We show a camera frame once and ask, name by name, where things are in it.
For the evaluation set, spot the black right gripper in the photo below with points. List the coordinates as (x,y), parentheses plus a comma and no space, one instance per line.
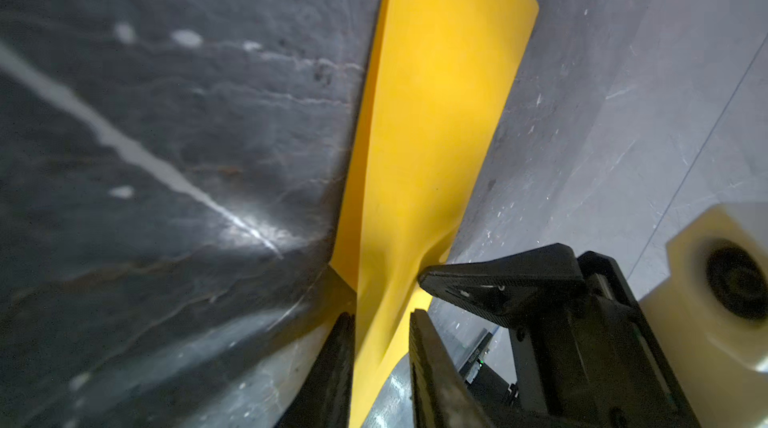
(584,353)

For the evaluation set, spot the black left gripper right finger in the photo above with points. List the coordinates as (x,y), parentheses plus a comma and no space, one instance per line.
(439,395)

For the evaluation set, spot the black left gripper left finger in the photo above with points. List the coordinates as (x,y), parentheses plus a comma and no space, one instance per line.
(324,399)

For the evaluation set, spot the yellow square paper sheet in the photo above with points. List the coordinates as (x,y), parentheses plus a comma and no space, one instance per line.
(439,76)

